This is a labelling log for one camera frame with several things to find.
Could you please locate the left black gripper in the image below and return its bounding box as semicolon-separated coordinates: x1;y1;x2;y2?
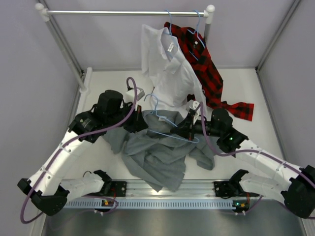
106;102;149;134

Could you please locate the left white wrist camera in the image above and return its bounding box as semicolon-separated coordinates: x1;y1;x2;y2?
125;87;146;103

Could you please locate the blue hanger under plaid shirt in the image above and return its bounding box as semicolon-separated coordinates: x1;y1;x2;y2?
187;10;206;61

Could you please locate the metal clothes rail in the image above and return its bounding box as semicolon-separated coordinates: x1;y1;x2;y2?
35;3;216;21

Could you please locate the light blue hanger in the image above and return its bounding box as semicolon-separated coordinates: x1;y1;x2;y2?
144;94;200;144

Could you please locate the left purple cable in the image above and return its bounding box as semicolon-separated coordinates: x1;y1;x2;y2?
19;76;137;224

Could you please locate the right aluminium frame post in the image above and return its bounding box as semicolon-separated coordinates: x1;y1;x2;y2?
255;0;302;73

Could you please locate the white shirt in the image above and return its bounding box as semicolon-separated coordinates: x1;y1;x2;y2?
141;25;207;117

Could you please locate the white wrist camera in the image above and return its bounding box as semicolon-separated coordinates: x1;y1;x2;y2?
186;100;201;124
125;87;146;103

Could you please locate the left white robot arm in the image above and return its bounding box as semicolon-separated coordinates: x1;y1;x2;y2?
17;88;148;216

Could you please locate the perforated cable duct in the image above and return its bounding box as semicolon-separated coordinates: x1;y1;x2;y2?
65;198;236;210

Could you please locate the right rack upright pole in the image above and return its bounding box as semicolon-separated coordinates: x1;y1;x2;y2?
203;17;212;44

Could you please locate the purple cable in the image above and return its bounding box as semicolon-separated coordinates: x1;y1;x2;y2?
198;100;303;214
19;76;137;224

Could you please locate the red black plaid shirt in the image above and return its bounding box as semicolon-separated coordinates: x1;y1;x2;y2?
177;27;254;121

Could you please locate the grey shirt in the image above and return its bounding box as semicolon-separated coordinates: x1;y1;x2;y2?
103;110;215;192

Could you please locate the white rack foot bar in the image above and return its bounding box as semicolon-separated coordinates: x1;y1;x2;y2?
75;67;93;115

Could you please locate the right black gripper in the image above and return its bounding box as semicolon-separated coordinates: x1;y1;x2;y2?
170;113;222;141

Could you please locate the rack upright pole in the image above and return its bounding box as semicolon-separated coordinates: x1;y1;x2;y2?
42;16;87;92
203;17;212;44

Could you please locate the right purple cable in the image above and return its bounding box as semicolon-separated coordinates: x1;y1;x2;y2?
198;100;303;214

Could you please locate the blue hanger under white shirt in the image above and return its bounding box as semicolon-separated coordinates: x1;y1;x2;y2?
164;9;179;38

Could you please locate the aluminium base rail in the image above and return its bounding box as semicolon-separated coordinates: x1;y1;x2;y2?
61;178;271;198

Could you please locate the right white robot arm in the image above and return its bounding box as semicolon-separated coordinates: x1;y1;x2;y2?
171;109;315;219

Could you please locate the left rack upright pole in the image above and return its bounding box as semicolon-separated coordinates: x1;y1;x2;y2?
42;16;87;92

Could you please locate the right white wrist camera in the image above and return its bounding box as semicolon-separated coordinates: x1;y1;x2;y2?
186;100;201;124

